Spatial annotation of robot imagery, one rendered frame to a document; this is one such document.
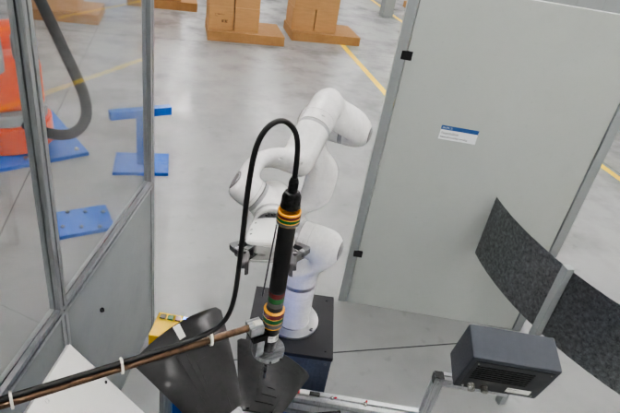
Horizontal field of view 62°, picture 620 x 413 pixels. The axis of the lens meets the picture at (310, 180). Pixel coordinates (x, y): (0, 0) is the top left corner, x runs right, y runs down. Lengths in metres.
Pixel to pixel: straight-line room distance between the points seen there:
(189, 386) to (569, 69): 2.31
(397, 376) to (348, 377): 0.29
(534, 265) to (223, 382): 1.95
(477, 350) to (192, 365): 0.82
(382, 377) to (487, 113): 1.55
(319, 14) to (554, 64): 6.60
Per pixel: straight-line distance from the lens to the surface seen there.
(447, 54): 2.70
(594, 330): 2.76
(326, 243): 1.63
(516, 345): 1.70
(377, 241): 3.18
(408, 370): 3.20
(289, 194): 0.90
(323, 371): 1.90
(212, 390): 1.25
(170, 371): 1.22
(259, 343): 1.11
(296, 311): 1.83
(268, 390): 1.43
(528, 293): 2.92
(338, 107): 1.40
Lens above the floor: 2.32
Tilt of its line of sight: 30 degrees down
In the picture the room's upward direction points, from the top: 10 degrees clockwise
